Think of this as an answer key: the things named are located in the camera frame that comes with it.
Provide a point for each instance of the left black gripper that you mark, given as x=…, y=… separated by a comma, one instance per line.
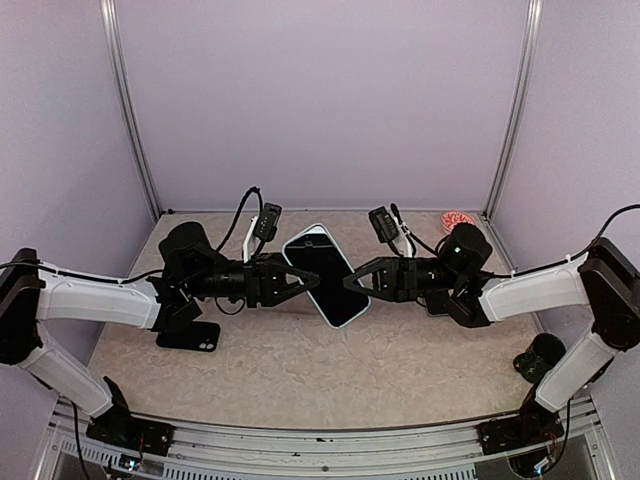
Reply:
x=265, y=280

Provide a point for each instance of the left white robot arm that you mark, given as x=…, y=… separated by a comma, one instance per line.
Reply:
x=165, y=302

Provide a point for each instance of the front aluminium rail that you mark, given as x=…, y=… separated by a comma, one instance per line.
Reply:
x=204, y=450

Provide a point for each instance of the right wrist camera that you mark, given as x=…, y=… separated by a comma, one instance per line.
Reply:
x=391, y=230

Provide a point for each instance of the teal green phone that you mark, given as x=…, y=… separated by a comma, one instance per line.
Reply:
x=325, y=275

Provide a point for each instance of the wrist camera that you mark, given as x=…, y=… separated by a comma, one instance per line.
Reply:
x=391, y=230
x=262, y=230

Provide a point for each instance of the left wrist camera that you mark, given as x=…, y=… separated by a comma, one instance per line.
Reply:
x=262, y=230

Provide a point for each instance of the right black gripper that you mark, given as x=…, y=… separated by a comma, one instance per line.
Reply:
x=395, y=279

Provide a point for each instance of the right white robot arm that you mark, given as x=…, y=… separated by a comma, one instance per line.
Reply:
x=601, y=278

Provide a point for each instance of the right aluminium frame post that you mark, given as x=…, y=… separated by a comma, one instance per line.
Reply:
x=517, y=107

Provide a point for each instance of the black phone case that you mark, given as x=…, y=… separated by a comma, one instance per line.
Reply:
x=197, y=336

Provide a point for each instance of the black phone silver edge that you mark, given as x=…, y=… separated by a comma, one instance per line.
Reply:
x=436, y=303

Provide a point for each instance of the red white patterned bowl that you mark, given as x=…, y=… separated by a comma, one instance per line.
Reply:
x=450, y=219

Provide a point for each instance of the aluminium frame post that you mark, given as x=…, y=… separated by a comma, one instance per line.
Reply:
x=517, y=107
x=108, y=9

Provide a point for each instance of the left aluminium frame post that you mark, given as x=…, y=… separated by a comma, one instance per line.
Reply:
x=108, y=9

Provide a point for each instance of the dark green mug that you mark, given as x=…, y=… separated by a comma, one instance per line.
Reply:
x=544, y=352

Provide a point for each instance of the light blue phone case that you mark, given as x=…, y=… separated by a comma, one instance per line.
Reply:
x=350, y=320

